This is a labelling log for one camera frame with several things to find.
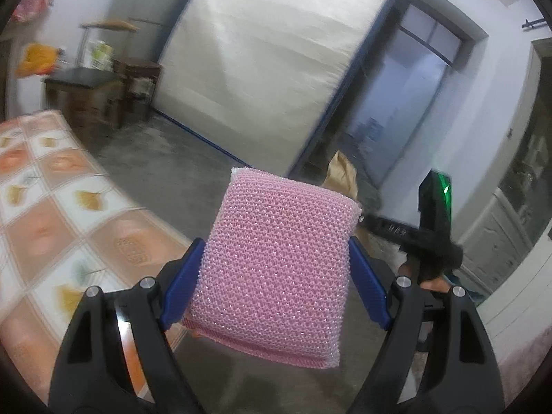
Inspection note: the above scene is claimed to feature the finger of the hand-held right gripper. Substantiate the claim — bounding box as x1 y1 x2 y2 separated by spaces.
360 213 422 249

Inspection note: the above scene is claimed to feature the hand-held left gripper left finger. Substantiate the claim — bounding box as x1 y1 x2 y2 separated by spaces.
48 237 207 414

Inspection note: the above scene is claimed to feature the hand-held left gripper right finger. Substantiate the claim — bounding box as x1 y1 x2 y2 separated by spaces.
347 238 505 414

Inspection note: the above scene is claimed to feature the brown paper bag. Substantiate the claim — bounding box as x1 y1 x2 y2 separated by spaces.
323 150 362 210

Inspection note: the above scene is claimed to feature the pink mesh sponge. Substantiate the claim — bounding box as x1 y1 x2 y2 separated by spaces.
180 166 363 370

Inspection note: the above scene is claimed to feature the person's right hand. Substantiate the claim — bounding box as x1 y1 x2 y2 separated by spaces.
419 277 451 296

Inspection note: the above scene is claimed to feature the white panelled door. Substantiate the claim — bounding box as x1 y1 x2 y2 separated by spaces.
457 187 544 307

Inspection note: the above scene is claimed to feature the grey-framed doorway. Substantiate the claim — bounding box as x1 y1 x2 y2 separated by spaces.
341 0 490 190

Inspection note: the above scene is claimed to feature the table with patterned cloth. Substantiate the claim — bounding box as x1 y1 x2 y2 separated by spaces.
0 110 195 402

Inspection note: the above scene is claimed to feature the white mattress with blue edge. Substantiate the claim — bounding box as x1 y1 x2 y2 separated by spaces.
155 0 397 175

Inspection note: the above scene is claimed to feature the dark wooden side table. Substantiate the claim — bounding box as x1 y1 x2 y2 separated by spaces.
112 57 162 124

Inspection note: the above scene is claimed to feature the black-topped wooden stool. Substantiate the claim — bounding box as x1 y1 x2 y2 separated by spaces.
43 68 126 136

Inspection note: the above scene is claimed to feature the white green packet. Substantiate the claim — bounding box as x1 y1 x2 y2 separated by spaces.
88 40 115 70

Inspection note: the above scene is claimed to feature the yellow plastic bag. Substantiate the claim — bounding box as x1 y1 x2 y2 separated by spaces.
16 42 61 79

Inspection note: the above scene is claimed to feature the metal rack with wooden top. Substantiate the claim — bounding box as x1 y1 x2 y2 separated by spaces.
79 17 167 72

